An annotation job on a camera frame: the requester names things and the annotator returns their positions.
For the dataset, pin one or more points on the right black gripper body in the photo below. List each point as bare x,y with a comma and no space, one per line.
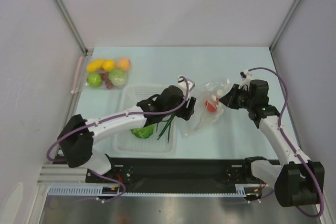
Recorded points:
233,97

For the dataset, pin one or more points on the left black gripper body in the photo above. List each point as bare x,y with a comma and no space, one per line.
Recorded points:
176,114

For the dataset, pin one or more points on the fake green onion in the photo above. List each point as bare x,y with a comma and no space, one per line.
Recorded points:
167,128

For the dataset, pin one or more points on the clear zip top bag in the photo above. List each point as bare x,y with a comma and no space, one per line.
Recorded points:
201,117

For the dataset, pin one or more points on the fake red orange pepper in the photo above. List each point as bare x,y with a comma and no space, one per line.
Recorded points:
209,107

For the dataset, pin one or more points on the fake green lettuce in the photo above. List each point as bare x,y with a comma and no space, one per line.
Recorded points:
144,132

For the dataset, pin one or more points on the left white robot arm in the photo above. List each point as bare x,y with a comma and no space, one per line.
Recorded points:
77,138

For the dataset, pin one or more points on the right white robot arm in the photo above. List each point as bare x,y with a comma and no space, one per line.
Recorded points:
298,181

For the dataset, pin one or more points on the fake white mushroom pieces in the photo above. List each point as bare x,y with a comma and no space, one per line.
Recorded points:
214,100

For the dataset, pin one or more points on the pale green fake cabbage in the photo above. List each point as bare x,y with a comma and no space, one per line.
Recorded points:
118,77

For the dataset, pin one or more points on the orange fake peach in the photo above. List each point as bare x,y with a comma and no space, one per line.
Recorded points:
124,64

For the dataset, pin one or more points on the fake red grapes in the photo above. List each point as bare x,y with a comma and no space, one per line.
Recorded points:
105,80

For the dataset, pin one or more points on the zip bag of fake fruit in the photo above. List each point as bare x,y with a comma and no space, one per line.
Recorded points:
80,78

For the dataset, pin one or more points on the yellow fake lemon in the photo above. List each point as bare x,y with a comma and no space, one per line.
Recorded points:
108,65

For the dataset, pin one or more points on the green fake apple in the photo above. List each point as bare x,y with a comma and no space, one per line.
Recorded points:
94,80

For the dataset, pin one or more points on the yellow fake mango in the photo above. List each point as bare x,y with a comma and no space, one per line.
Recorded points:
95,65

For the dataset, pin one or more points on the white perforated plastic basket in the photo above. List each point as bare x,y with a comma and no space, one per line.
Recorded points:
156,144

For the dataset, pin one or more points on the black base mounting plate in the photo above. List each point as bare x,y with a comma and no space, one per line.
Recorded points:
187,174

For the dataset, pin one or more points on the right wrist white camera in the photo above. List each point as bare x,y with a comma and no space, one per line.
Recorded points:
246,77

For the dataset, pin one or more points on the wrist white camera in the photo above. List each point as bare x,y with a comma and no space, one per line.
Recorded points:
246,77
185,84

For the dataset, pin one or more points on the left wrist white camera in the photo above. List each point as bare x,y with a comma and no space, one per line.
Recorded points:
185,84

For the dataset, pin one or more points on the white slotted cable duct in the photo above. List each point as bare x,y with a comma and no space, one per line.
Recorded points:
106,192

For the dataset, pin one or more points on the right aluminium frame post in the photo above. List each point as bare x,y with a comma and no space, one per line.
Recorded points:
284,24

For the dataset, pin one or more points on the aluminium frame post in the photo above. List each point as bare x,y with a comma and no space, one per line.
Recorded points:
59,4
284,24

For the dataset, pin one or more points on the left aluminium frame post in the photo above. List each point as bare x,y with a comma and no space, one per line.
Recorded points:
59,4

